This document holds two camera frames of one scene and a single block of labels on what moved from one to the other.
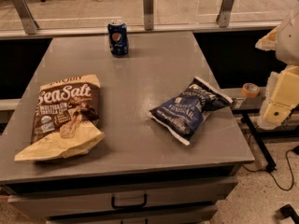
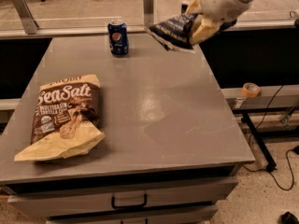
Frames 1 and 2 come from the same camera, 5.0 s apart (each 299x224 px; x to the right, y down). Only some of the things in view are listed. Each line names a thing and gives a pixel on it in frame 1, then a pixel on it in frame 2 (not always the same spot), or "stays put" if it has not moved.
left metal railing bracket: x=23 y=11 stays put
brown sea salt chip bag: x=66 y=119 stays put
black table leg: x=261 y=143 stays put
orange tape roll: x=250 y=90 stays put
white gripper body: x=289 y=41 to x=221 y=1
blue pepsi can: x=118 y=38 stays put
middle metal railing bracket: x=149 y=8 stays put
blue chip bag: x=182 y=115 to x=175 y=32
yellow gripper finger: x=268 y=42 to x=195 y=7
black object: x=287 y=211 to x=288 y=218
